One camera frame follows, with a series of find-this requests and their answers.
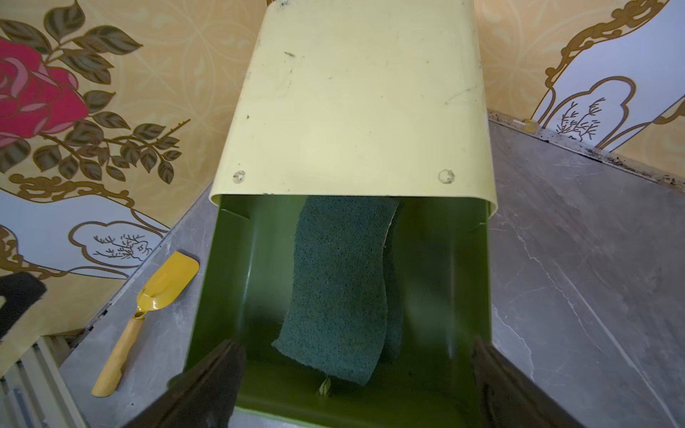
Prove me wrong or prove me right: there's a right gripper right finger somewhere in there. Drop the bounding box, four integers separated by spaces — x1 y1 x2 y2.
471 338 583 428

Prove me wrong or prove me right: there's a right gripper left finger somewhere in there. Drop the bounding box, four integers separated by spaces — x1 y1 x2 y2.
127 340 246 428

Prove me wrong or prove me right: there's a green yellow sponge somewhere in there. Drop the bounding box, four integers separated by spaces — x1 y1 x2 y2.
272 196 401 385
379 205 403 363

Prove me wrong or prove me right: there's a green drawer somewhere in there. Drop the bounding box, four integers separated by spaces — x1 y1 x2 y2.
186 195 492 427

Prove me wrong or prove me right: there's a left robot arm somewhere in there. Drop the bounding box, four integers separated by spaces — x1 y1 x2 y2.
0 272 46 338

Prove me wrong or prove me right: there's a light green drawer cabinet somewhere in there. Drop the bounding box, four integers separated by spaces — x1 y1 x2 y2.
210 1 498 214

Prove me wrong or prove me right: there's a yellow toy shovel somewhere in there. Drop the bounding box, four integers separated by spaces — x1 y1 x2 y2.
91 251 200 398

